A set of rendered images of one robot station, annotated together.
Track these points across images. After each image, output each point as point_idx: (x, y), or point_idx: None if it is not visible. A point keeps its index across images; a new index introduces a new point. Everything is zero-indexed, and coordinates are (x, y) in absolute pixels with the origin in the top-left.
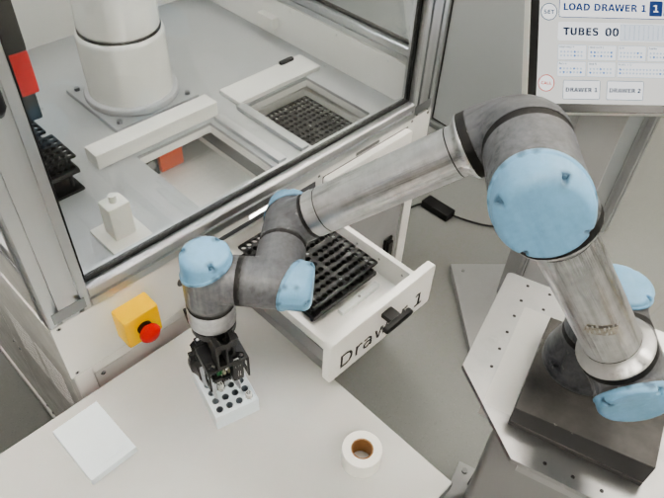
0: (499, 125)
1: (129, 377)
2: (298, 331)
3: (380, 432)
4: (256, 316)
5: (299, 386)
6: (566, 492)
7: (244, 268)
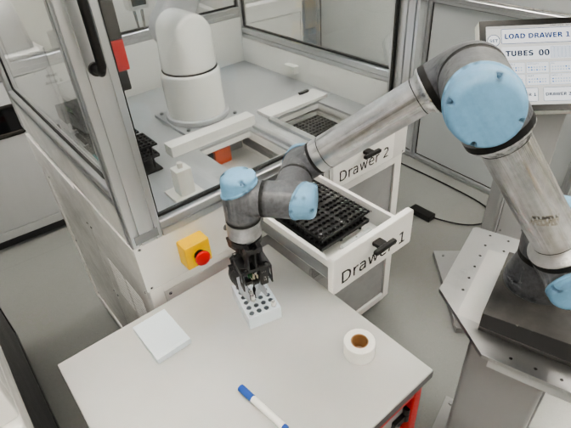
0: (449, 59)
1: (189, 295)
2: (310, 257)
3: (375, 333)
4: (280, 256)
5: (312, 302)
6: (531, 383)
7: (266, 186)
